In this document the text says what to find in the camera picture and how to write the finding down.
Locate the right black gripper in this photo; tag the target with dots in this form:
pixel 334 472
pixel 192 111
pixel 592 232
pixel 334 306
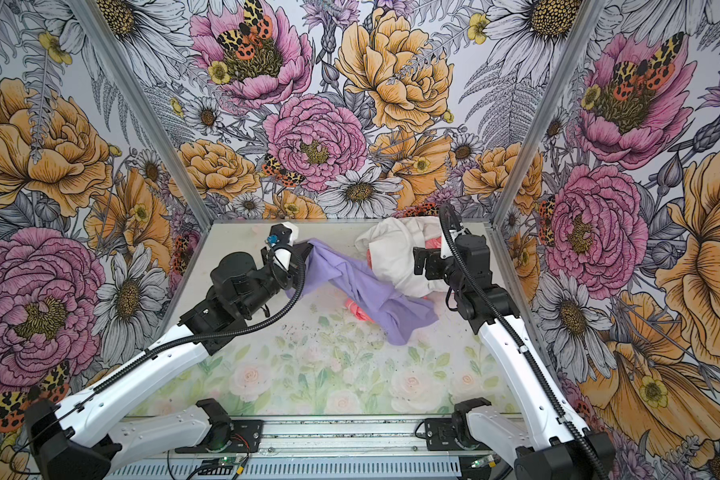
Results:
pixel 434 257

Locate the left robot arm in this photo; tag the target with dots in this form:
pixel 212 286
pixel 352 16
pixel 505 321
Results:
pixel 85 435

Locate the aluminium mounting rail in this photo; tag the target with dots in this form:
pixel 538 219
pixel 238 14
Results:
pixel 284 436

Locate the white cloth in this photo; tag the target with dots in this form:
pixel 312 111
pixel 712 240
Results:
pixel 388 248

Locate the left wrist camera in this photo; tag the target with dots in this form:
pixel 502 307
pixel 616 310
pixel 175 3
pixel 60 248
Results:
pixel 280 234

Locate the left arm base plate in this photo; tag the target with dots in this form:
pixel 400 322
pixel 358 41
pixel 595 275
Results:
pixel 236 436

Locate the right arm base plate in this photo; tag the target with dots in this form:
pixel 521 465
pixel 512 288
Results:
pixel 440 435

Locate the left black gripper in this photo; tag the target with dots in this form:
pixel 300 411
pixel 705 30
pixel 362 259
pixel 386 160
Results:
pixel 298 265

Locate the white vented cable duct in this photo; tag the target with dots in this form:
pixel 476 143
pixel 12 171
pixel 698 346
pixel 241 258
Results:
pixel 427 467

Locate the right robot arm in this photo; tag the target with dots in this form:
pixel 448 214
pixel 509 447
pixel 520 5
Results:
pixel 553 442

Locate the purple cloth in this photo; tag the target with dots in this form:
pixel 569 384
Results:
pixel 397 314

